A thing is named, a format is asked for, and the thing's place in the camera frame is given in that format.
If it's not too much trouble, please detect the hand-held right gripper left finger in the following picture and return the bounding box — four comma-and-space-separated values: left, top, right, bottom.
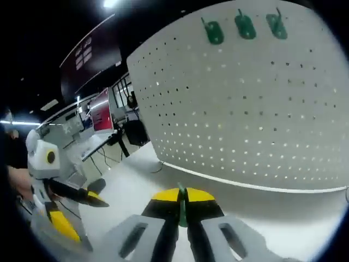
91, 187, 184, 262

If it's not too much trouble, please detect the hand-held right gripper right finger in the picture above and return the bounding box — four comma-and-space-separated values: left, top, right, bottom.
185, 187, 276, 262

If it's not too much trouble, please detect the green hook assembly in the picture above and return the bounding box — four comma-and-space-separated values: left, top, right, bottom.
177, 182, 189, 228
233, 8, 257, 40
266, 7, 288, 40
201, 16, 225, 45

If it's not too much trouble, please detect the white perforated mounting plate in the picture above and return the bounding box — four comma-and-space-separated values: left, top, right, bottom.
126, 0, 349, 203

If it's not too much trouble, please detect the person's left hand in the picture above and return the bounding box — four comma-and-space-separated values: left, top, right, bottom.
7, 165, 35, 204

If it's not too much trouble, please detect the dark rounded object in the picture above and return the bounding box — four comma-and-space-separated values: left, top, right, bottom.
86, 178, 106, 192

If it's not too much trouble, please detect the person's dark clothing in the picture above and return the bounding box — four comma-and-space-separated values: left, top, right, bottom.
4, 128, 28, 169

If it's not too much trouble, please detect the white office desk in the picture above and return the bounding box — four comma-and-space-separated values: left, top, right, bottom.
61, 130, 117, 162

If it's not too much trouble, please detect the red display panel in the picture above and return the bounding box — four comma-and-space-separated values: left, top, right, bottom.
91, 87, 115, 134

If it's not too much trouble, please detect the black cabinet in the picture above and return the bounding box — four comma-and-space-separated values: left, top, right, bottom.
125, 119, 150, 147

